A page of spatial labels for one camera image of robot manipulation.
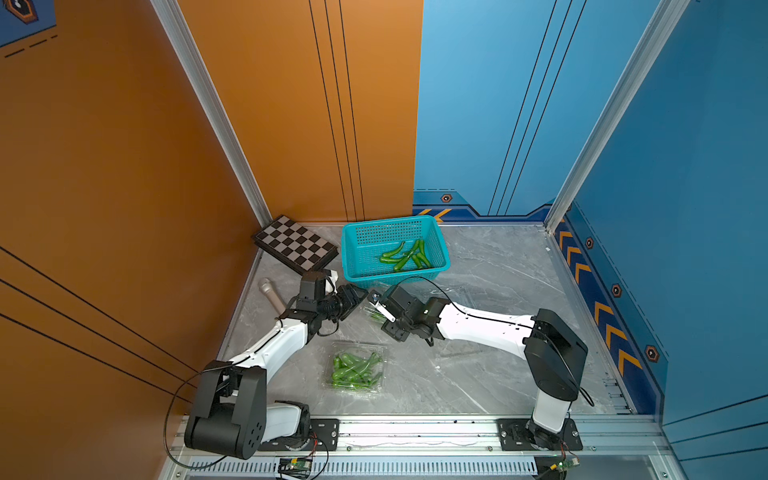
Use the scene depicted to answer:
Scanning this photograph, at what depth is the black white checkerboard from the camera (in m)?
1.07

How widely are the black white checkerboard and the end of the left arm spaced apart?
30cm

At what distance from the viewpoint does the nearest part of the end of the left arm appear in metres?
0.69
